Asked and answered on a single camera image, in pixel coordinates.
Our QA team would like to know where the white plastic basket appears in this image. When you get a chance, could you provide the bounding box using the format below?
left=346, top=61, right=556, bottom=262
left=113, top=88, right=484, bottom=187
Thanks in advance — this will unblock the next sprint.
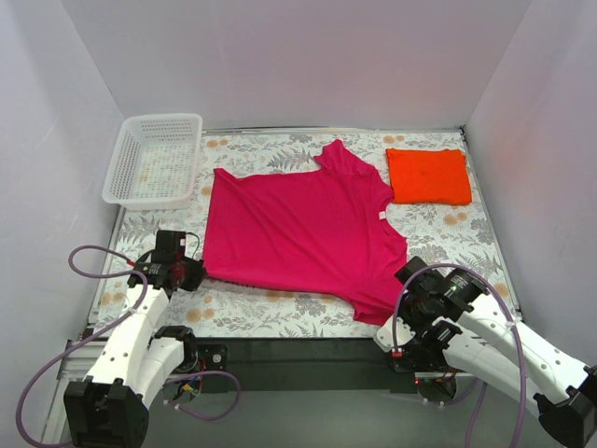
left=102, top=113, right=202, bottom=211

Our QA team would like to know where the magenta t-shirt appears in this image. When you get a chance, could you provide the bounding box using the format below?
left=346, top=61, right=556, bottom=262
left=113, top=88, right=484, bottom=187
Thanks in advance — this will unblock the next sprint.
left=202, top=140, right=408, bottom=325

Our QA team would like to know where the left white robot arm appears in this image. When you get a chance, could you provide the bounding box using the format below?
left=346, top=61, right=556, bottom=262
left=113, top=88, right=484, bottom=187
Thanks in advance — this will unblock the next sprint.
left=63, top=230, right=206, bottom=447

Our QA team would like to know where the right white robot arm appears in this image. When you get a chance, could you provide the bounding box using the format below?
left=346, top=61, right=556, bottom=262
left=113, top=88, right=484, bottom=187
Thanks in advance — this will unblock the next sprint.
left=378, top=257, right=596, bottom=447

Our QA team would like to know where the floral table mat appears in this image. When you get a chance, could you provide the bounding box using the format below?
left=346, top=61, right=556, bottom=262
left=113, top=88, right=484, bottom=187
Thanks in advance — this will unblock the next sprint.
left=90, top=130, right=520, bottom=338

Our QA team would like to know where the folded orange t-shirt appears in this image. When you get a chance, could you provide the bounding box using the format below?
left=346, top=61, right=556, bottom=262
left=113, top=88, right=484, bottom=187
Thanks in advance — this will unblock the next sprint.
left=386, top=148, right=473, bottom=205

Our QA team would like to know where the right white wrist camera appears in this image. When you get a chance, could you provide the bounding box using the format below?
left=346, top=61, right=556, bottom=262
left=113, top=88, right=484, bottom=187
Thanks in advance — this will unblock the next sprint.
left=373, top=317, right=417, bottom=363

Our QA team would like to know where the aluminium frame rail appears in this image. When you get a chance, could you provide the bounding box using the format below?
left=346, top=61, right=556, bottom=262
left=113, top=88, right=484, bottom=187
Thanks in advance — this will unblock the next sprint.
left=39, top=326, right=584, bottom=448

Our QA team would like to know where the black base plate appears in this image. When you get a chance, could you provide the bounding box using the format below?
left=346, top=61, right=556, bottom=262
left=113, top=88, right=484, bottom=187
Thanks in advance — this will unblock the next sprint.
left=144, top=336, right=477, bottom=396

